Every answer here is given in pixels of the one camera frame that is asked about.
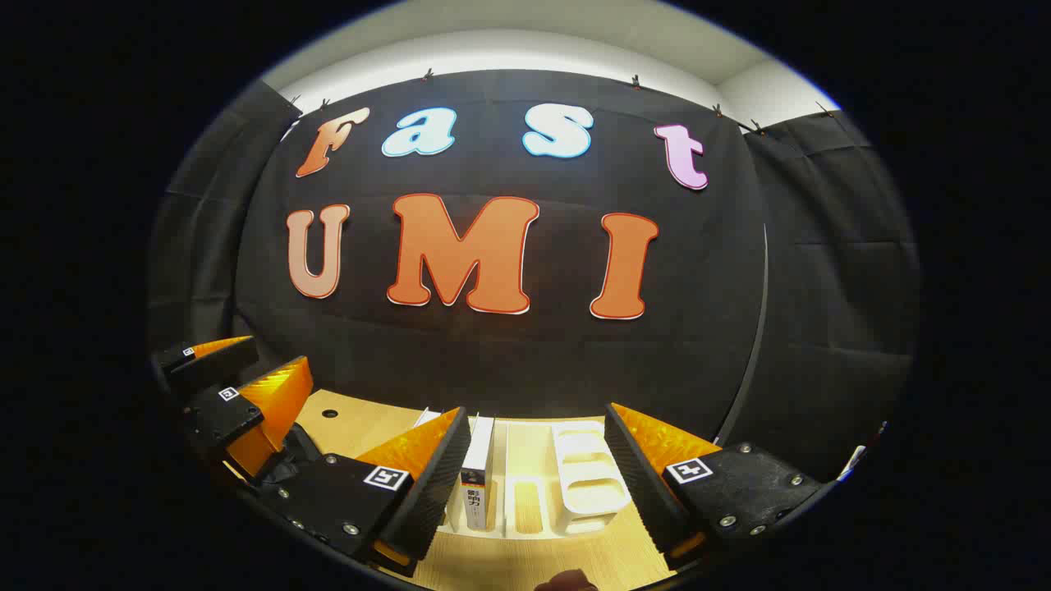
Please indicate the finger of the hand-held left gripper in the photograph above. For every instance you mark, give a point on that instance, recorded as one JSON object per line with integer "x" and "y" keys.
{"x": 218, "y": 419}
{"x": 213, "y": 365}

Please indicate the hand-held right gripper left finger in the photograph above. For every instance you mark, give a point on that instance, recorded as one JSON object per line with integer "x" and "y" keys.
{"x": 435, "y": 492}

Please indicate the white bookshelf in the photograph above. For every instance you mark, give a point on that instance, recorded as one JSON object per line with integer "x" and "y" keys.
{"x": 587, "y": 492}

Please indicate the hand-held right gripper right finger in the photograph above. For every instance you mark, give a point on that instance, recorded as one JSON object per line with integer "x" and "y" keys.
{"x": 640, "y": 484}

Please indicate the white portrait cover book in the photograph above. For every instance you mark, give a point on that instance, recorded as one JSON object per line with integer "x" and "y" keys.
{"x": 476, "y": 492}

